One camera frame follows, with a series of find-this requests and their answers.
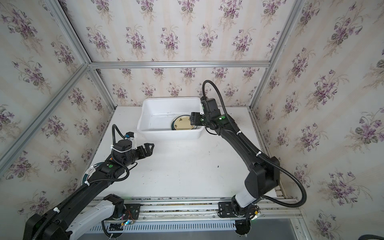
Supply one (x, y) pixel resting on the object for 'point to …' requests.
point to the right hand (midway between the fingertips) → (201, 116)
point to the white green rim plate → (89, 172)
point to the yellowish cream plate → (181, 122)
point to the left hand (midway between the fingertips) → (148, 146)
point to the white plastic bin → (155, 122)
